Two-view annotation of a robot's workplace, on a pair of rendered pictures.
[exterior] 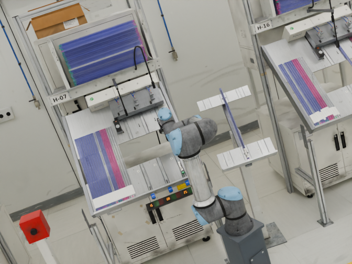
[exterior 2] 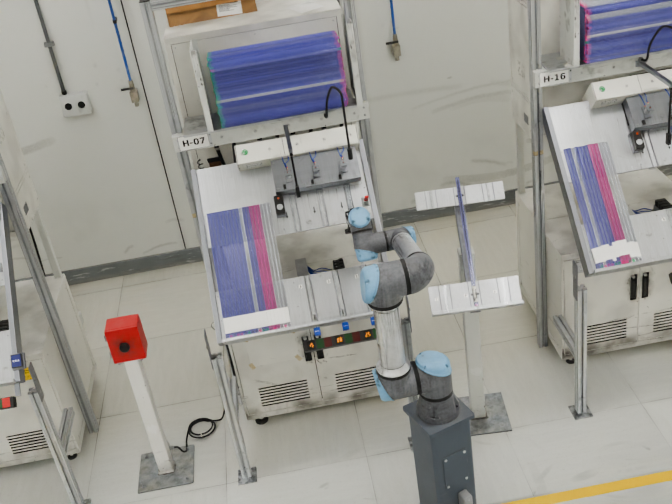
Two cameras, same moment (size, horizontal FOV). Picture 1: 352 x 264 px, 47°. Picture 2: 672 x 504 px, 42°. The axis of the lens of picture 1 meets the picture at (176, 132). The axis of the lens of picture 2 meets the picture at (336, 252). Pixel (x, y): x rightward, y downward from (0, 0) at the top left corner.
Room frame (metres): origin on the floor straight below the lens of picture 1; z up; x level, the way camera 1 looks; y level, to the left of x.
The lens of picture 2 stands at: (-0.55, -0.06, 2.62)
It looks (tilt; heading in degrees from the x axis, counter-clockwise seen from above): 30 degrees down; 4
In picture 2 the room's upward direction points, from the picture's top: 9 degrees counter-clockwise
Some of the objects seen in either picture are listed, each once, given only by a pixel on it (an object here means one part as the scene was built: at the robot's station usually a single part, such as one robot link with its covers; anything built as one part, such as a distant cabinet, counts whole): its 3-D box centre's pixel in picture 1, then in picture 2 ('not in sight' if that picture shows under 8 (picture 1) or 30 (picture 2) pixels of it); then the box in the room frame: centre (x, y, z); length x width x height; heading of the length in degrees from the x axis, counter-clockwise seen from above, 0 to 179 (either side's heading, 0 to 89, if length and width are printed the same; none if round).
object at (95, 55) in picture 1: (103, 52); (278, 79); (2.72, 0.28, 1.52); 0.51 x 0.13 x 0.27; 97
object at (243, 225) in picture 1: (237, 219); (437, 399); (1.83, -0.16, 0.60); 0.15 x 0.15 x 0.10
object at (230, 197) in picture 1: (230, 200); (432, 373); (1.83, -0.15, 0.72); 0.13 x 0.12 x 0.14; 99
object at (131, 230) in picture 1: (151, 202); (308, 321); (2.83, 0.35, 0.31); 0.70 x 0.65 x 0.62; 97
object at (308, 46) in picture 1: (325, 104); (631, 219); (2.82, -1.12, 0.65); 1.01 x 0.73 x 1.29; 7
